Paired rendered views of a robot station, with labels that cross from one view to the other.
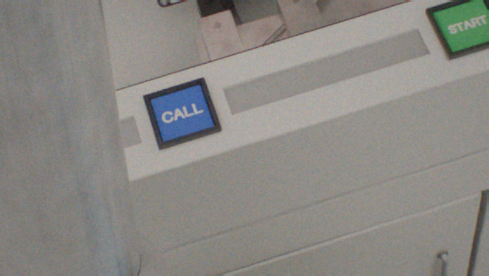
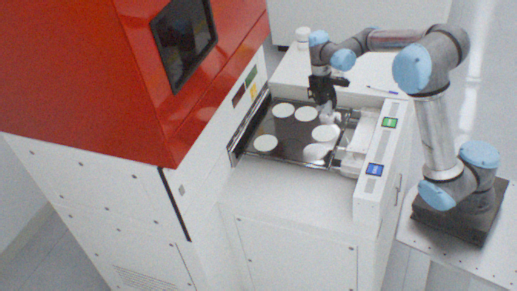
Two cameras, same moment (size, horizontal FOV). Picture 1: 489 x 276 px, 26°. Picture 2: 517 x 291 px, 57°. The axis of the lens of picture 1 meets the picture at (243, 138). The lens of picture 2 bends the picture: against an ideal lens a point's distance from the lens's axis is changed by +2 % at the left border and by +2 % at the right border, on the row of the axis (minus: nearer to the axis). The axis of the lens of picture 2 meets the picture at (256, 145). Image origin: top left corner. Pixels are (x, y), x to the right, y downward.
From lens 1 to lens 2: 129 cm
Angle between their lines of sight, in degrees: 35
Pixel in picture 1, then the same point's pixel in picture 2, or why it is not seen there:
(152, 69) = (331, 188)
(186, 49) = (331, 180)
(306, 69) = (378, 148)
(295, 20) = (355, 150)
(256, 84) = (375, 156)
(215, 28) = (345, 162)
